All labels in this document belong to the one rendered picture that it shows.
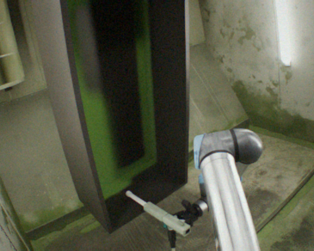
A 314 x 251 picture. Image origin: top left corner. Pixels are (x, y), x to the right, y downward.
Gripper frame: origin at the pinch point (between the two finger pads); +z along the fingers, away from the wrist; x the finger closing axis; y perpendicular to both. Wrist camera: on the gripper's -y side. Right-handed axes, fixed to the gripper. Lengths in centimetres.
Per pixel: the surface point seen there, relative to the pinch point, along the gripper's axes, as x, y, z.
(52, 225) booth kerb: 105, 49, 35
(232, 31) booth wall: 93, -89, -198
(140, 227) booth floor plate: 55, 48, -19
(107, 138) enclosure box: 54, -32, -4
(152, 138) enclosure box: 53, -21, -37
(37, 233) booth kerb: 106, 51, 49
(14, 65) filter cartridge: 134, -79, 28
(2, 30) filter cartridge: 134, -107, 32
